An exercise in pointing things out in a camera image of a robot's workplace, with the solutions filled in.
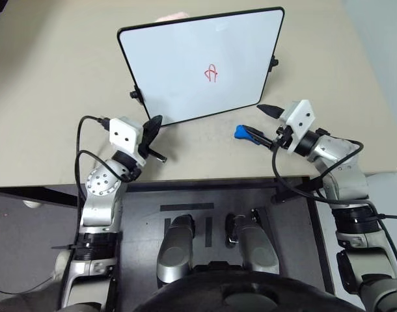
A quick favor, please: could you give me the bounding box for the thin black floor cable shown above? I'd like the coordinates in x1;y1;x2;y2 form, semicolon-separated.
0;268;57;294

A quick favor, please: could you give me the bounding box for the white board with black frame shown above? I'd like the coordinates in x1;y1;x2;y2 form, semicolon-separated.
116;6;286;127

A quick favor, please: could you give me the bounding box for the medium black tape strip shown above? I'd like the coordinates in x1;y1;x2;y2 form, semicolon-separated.
205;217;213;248

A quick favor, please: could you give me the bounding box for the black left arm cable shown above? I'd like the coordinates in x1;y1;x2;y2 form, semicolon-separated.
75;114;135;213

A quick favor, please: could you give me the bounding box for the long black tape strip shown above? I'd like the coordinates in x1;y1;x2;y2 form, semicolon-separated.
159;202;215;213

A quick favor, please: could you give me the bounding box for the person's bare hand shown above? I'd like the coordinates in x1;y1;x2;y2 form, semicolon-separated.
155;12;189;23

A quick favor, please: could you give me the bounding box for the silver right robot leg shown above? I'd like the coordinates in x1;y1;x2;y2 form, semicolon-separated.
224;213;281;278

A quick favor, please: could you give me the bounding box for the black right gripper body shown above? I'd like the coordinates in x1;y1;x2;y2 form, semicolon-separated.
270;124;295;151

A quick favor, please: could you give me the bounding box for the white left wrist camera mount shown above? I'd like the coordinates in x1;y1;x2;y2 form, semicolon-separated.
108;116;147;164

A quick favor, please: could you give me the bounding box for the dark grey floor platform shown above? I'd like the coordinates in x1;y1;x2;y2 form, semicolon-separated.
119;177;336;295

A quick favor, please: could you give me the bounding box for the dark rounded robot torso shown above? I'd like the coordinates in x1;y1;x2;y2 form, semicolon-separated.
132;272;366;312

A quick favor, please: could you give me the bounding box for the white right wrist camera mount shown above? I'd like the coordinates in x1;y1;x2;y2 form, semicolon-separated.
280;99;316;154

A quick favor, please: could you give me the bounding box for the silver robot leg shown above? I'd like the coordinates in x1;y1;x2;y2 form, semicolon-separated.
156;213;196;289
224;213;281;278

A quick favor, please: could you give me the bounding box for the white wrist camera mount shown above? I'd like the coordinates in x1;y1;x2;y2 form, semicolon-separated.
280;99;316;154
108;116;147;164

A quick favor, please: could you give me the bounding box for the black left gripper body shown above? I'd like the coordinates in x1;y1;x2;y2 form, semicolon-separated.
137;141;155;161

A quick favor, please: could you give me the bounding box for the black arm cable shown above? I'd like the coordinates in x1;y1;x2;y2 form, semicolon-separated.
75;114;135;213
271;138;397;281

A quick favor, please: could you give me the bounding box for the silver left robot leg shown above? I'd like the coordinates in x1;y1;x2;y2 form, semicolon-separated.
156;213;196;289

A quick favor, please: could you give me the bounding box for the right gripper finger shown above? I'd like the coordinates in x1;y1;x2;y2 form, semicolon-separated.
256;103;286;120
245;125;278;150

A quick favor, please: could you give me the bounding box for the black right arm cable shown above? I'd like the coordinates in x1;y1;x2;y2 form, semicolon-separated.
271;138;397;281

